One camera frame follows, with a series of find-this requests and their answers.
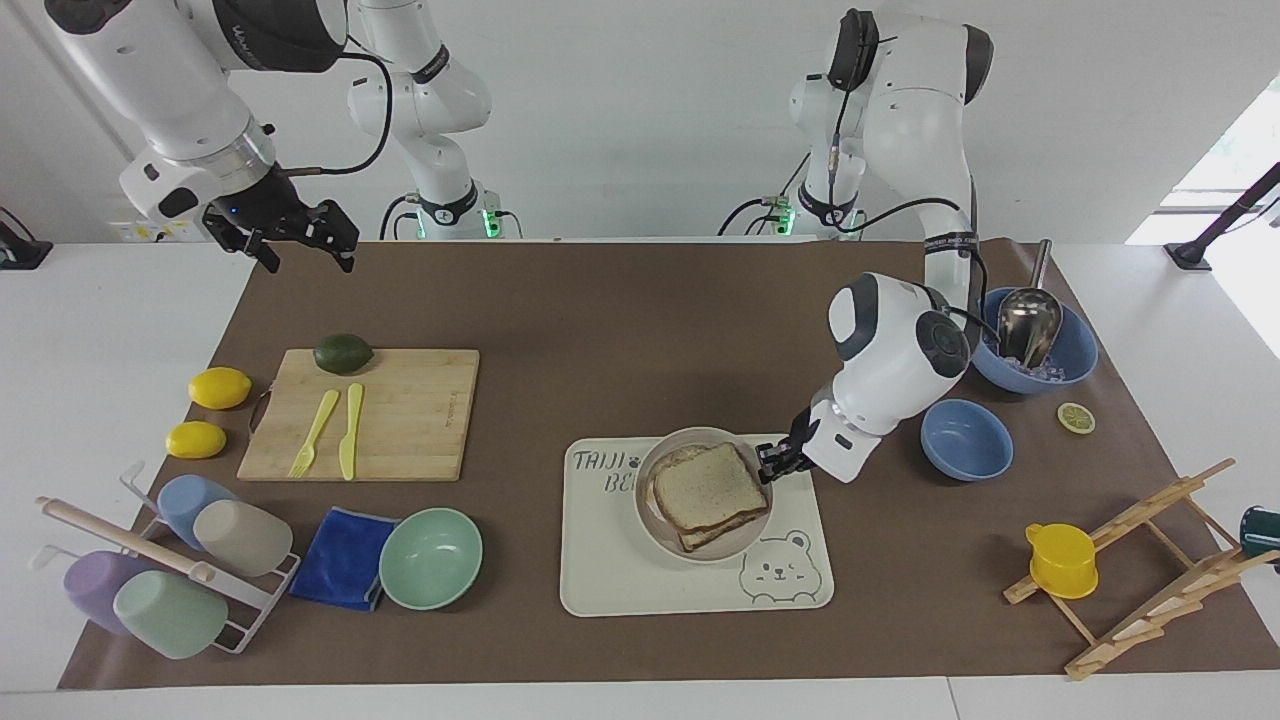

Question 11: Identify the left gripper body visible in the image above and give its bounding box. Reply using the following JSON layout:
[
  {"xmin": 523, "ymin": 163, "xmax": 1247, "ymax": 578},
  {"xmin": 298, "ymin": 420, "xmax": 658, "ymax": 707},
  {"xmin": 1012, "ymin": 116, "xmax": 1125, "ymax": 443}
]
[{"xmin": 784, "ymin": 404, "xmax": 818, "ymax": 468}]

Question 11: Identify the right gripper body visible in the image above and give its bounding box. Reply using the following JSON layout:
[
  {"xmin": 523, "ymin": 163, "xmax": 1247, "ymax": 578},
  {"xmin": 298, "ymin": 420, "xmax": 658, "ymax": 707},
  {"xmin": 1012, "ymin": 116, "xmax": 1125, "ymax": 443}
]
[{"xmin": 203, "ymin": 164, "xmax": 311, "ymax": 254}]

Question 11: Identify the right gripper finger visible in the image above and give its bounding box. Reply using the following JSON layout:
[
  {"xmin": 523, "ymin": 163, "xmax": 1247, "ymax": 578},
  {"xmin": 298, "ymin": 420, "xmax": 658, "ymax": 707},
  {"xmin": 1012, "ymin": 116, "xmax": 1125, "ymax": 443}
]
[
  {"xmin": 238, "ymin": 232, "xmax": 283, "ymax": 275},
  {"xmin": 299, "ymin": 199, "xmax": 360, "ymax": 274}
]

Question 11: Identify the beige round plate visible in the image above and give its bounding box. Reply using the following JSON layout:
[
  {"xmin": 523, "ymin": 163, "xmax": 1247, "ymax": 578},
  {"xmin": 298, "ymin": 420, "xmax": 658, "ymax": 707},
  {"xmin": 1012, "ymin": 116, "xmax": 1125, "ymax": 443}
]
[{"xmin": 633, "ymin": 426, "xmax": 776, "ymax": 565}]

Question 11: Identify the toasted bread slice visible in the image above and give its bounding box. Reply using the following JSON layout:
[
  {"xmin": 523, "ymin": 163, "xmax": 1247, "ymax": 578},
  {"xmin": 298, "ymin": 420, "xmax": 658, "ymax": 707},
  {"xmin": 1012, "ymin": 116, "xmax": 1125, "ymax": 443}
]
[
  {"xmin": 644, "ymin": 446, "xmax": 767, "ymax": 555},
  {"xmin": 654, "ymin": 441, "xmax": 772, "ymax": 534}
]

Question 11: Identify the white power strip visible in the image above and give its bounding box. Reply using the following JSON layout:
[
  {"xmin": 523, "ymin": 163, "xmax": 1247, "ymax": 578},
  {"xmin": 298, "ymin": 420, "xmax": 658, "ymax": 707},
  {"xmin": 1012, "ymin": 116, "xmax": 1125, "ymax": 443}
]
[{"xmin": 108, "ymin": 219, "xmax": 208, "ymax": 245}]

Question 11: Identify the green avocado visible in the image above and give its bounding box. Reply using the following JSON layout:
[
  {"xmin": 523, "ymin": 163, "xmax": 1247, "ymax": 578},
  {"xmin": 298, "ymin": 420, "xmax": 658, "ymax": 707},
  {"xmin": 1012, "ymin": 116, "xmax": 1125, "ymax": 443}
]
[{"xmin": 313, "ymin": 333, "xmax": 376, "ymax": 377}]

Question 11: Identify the yellow lemon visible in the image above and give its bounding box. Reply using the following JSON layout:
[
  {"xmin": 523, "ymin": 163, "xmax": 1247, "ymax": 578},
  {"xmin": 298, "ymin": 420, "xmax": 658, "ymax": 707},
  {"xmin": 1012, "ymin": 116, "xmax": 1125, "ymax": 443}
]
[
  {"xmin": 165, "ymin": 420, "xmax": 229, "ymax": 461},
  {"xmin": 188, "ymin": 367, "xmax": 254, "ymax": 411}
]

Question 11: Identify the small blue bowl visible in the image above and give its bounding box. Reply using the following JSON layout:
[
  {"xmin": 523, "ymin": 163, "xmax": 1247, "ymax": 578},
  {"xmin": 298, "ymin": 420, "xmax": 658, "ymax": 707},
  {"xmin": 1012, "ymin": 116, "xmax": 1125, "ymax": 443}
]
[{"xmin": 919, "ymin": 398, "xmax": 1015, "ymax": 484}]

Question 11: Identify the yellow-green plastic fork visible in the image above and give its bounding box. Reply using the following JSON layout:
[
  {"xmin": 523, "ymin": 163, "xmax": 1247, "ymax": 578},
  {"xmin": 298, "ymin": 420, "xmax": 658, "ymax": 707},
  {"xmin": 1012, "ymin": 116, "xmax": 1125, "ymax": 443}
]
[{"xmin": 288, "ymin": 389, "xmax": 342, "ymax": 480}]

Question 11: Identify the cream tray with bear print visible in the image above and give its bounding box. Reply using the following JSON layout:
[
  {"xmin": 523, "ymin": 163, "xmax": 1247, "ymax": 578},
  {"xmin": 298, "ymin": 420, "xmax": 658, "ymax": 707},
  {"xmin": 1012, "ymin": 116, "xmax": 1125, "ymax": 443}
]
[{"xmin": 558, "ymin": 435, "xmax": 836, "ymax": 619}]

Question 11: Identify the yellow-green plastic knife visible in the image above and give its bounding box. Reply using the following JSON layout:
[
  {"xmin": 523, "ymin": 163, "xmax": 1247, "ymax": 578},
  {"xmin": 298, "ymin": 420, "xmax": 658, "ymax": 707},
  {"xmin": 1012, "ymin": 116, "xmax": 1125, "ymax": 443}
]
[{"xmin": 338, "ymin": 382, "xmax": 366, "ymax": 483}]

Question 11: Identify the wooden cutting board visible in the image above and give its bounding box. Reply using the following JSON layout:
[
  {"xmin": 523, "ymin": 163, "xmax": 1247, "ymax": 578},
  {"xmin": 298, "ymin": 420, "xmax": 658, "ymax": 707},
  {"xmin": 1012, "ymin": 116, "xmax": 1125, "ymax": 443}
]
[{"xmin": 237, "ymin": 347, "xmax": 482, "ymax": 484}]

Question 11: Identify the black stand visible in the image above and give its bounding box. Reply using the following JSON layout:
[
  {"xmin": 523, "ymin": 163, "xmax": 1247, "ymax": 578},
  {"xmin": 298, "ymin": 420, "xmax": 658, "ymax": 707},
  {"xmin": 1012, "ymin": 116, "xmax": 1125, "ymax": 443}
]
[
  {"xmin": 0, "ymin": 205, "xmax": 54, "ymax": 272},
  {"xmin": 1164, "ymin": 160, "xmax": 1280, "ymax": 273}
]

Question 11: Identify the metal scoop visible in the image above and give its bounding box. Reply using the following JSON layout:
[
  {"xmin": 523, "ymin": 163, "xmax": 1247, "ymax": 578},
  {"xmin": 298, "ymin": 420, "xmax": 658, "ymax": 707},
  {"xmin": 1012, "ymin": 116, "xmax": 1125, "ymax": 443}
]
[{"xmin": 996, "ymin": 238, "xmax": 1065, "ymax": 373}]

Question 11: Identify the light blue cup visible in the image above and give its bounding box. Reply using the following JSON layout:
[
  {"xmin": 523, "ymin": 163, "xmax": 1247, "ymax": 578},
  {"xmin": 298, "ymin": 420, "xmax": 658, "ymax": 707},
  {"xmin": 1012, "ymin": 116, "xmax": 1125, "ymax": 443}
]
[{"xmin": 157, "ymin": 474, "xmax": 241, "ymax": 552}]

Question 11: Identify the large blue bowl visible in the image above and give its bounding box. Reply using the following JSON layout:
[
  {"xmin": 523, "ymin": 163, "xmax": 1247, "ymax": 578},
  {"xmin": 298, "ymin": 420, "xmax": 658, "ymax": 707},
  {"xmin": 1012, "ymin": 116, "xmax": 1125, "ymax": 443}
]
[{"xmin": 969, "ymin": 287, "xmax": 1100, "ymax": 396}]

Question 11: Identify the beige cup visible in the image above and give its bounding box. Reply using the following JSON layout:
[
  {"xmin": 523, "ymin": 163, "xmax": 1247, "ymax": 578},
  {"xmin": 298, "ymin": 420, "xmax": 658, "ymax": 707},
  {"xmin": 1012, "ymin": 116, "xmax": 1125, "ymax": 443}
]
[{"xmin": 192, "ymin": 499, "xmax": 295, "ymax": 579}]

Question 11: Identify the yellow cup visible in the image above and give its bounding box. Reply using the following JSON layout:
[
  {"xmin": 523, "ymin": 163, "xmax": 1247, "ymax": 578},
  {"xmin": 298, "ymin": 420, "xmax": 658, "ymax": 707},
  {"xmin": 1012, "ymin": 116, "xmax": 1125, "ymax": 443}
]
[{"xmin": 1024, "ymin": 521, "xmax": 1100, "ymax": 602}]

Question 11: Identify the blue cloth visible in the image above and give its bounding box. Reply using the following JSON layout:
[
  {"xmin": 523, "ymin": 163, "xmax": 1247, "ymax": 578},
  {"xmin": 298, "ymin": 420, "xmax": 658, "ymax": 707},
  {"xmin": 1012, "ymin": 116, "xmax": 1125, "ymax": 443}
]
[{"xmin": 287, "ymin": 506, "xmax": 402, "ymax": 614}]

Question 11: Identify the mint green bowl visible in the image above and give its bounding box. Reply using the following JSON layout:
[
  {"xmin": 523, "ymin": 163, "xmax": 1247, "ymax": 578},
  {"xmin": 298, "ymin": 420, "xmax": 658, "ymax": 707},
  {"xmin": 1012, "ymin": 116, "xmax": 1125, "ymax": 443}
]
[{"xmin": 378, "ymin": 507, "xmax": 485, "ymax": 613}]

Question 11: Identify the wooden dish rack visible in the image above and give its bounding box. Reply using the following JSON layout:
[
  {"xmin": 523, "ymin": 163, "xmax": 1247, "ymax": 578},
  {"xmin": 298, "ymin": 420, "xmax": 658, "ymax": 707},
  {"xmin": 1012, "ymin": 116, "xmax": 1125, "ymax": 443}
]
[{"xmin": 1002, "ymin": 457, "xmax": 1280, "ymax": 684}]

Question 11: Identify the light green cup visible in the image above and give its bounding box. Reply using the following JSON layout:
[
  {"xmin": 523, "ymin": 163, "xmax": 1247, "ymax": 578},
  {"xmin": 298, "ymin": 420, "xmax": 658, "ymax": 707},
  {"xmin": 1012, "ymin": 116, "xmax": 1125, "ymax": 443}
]
[{"xmin": 112, "ymin": 570, "xmax": 231, "ymax": 661}]

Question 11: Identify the purple cup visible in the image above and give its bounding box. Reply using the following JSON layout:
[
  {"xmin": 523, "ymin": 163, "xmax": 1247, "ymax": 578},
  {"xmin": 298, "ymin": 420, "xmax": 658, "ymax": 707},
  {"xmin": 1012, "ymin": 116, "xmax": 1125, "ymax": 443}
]
[{"xmin": 63, "ymin": 550, "xmax": 161, "ymax": 639}]

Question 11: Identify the dark green cup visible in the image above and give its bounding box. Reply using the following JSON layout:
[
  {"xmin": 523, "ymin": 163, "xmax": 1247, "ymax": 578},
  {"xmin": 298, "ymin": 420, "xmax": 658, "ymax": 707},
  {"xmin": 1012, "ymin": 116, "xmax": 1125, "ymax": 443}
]
[{"xmin": 1239, "ymin": 504, "xmax": 1280, "ymax": 564}]

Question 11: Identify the black cable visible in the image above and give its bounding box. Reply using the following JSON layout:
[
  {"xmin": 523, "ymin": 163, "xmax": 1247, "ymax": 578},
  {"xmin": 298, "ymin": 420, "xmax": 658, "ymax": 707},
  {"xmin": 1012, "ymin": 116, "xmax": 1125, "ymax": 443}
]
[
  {"xmin": 826, "ymin": 60, "xmax": 1003, "ymax": 351},
  {"xmin": 278, "ymin": 50, "xmax": 394, "ymax": 179},
  {"xmin": 378, "ymin": 194, "xmax": 423, "ymax": 242},
  {"xmin": 717, "ymin": 152, "xmax": 813, "ymax": 238}
]

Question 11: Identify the white wire cup rack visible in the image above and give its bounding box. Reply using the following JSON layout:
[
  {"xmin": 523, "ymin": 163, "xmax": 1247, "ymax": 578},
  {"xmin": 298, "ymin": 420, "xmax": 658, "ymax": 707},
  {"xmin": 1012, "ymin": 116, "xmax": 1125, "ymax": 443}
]
[{"xmin": 28, "ymin": 460, "xmax": 302, "ymax": 657}]

